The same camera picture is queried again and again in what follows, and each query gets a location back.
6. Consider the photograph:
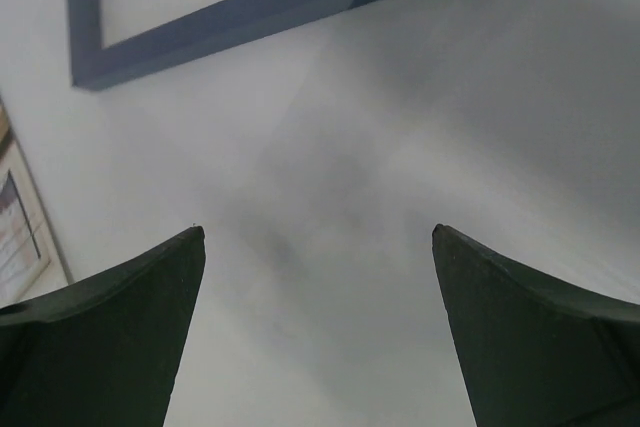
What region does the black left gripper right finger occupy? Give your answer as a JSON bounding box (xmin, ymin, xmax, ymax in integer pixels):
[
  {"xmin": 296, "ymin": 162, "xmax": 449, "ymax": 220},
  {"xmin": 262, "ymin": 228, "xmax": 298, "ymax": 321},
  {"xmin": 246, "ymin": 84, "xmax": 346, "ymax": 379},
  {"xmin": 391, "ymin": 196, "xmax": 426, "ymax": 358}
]
[{"xmin": 432, "ymin": 224, "xmax": 639, "ymax": 426}]

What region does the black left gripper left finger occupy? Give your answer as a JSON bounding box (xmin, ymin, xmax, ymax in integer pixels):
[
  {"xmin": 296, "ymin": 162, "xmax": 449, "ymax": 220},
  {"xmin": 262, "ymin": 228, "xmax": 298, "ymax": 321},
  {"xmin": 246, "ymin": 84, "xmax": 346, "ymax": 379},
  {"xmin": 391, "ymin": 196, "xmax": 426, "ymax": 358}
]
[{"xmin": 1, "ymin": 226, "xmax": 205, "ymax": 426}]

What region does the printed interior photo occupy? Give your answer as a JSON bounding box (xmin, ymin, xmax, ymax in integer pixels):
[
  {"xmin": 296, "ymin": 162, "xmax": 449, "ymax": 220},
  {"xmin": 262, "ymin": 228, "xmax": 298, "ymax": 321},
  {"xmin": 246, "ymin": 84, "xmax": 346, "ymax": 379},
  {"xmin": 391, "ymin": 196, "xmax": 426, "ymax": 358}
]
[{"xmin": 1, "ymin": 110, "xmax": 71, "ymax": 307}]

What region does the blue wooden picture frame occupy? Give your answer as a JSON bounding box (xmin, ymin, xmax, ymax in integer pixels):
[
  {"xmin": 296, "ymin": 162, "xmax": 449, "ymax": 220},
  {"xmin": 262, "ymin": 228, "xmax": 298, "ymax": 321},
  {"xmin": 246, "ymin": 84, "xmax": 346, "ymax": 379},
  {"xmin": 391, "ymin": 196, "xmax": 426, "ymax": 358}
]
[{"xmin": 67, "ymin": 0, "xmax": 380, "ymax": 92}]

